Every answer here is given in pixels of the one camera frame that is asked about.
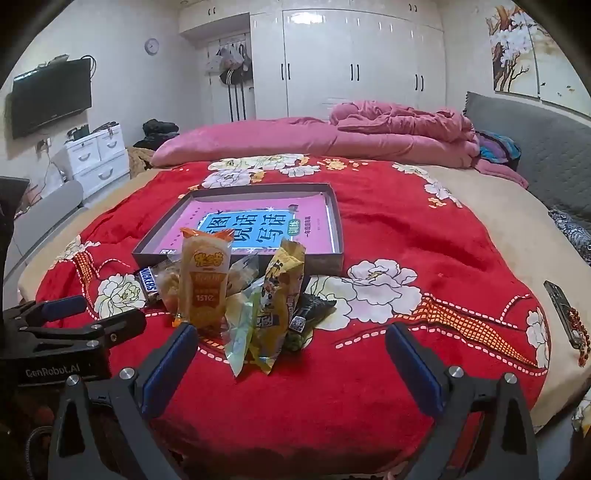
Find pink book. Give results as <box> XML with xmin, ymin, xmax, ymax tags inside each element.
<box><xmin>159</xmin><ymin>196</ymin><xmax>335</xmax><ymax>254</ymax></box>

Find grey padded headboard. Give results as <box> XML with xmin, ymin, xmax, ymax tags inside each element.
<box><xmin>463</xmin><ymin>91</ymin><xmax>591</xmax><ymax>222</ymax></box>

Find black snack packet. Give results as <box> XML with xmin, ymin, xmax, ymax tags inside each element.
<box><xmin>295</xmin><ymin>292</ymin><xmax>338</xmax><ymax>330</ymax></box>

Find white drawer chest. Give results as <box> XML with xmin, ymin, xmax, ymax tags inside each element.
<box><xmin>65</xmin><ymin>124</ymin><xmax>131</xmax><ymax>188</ymax></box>

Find brown fuzzy cloth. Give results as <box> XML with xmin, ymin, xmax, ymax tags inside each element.
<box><xmin>127</xmin><ymin>147</ymin><xmax>155</xmax><ymax>178</ymax></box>

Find shallow grey cardboard box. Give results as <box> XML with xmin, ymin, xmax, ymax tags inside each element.
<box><xmin>131</xmin><ymin>183</ymin><xmax>345</xmax><ymax>278</ymax></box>

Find black remote control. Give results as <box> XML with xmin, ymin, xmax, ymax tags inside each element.
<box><xmin>544</xmin><ymin>280</ymin><xmax>583</xmax><ymax>349</ymax></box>

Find black hanging bag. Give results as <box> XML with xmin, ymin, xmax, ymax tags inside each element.
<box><xmin>219</xmin><ymin>60</ymin><xmax>254</xmax><ymax>87</ymax></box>

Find red floral blanket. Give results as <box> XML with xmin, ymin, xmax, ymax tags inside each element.
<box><xmin>34</xmin><ymin>154</ymin><xmax>552</xmax><ymax>480</ymax></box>
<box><xmin>18</xmin><ymin>164</ymin><xmax>591</xmax><ymax>435</ymax></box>

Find dark patterned cloth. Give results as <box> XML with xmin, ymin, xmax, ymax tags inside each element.
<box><xmin>549</xmin><ymin>208</ymin><xmax>591</xmax><ymax>266</ymax></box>

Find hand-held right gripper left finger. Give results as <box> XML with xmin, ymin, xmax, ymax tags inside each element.
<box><xmin>48</xmin><ymin>322</ymin><xmax>199</xmax><ymax>480</ymax></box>

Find pale green snack packet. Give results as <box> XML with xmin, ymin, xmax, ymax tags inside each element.
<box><xmin>224</xmin><ymin>287</ymin><xmax>263</xmax><ymax>378</ymax></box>

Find white wardrobe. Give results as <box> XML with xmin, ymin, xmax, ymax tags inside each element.
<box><xmin>178</xmin><ymin>0</ymin><xmax>446</xmax><ymax>125</ymax></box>

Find colourful clothes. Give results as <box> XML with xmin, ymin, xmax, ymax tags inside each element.
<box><xmin>475</xmin><ymin>130</ymin><xmax>522</xmax><ymax>169</ymax></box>

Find folded pink duvet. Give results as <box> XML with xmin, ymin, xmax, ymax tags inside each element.
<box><xmin>151</xmin><ymin>117</ymin><xmax>529</xmax><ymax>188</ymax></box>

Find yellow snack packet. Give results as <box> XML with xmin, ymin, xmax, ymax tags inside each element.
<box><xmin>249</xmin><ymin>237</ymin><xmax>306</xmax><ymax>376</ymax></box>

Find red bead bracelet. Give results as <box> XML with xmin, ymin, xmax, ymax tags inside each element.
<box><xmin>566</xmin><ymin>308</ymin><xmax>591</xmax><ymax>367</ymax></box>

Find crumpled pink quilt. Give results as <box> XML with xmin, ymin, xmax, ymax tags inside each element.
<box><xmin>329</xmin><ymin>100</ymin><xmax>476</xmax><ymax>139</ymax></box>

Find brown chocolate bar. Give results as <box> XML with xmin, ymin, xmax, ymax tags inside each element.
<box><xmin>137</xmin><ymin>265</ymin><xmax>163</xmax><ymax>306</ymax></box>

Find grey hanging bag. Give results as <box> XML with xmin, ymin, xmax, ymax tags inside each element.
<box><xmin>216</xmin><ymin>45</ymin><xmax>245</xmax><ymax>71</ymax></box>

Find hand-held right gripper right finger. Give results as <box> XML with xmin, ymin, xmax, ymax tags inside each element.
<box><xmin>385</xmin><ymin>322</ymin><xmax>541</xmax><ymax>480</ymax></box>

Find orange bread packet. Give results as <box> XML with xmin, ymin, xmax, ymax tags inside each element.
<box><xmin>173</xmin><ymin>227</ymin><xmax>234</xmax><ymax>329</ymax></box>

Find wall-mounted television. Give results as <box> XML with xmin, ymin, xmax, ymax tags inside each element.
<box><xmin>10</xmin><ymin>58</ymin><xmax>93</xmax><ymax>140</ymax></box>

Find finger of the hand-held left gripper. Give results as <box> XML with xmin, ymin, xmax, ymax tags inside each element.
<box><xmin>2</xmin><ymin>295</ymin><xmax>88</xmax><ymax>328</ymax></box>
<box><xmin>17</xmin><ymin>308</ymin><xmax>147</xmax><ymax>349</ymax></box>

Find flower wall painting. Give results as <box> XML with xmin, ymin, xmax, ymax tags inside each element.
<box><xmin>485</xmin><ymin>4</ymin><xmax>591</xmax><ymax>116</ymax></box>

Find clear meat floss pastry packet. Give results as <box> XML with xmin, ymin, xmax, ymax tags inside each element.
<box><xmin>156</xmin><ymin>259</ymin><xmax>182</xmax><ymax>317</ymax></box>

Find green wrapped candy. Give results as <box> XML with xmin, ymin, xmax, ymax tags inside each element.
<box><xmin>281</xmin><ymin>331</ymin><xmax>306</xmax><ymax>354</ymax></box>

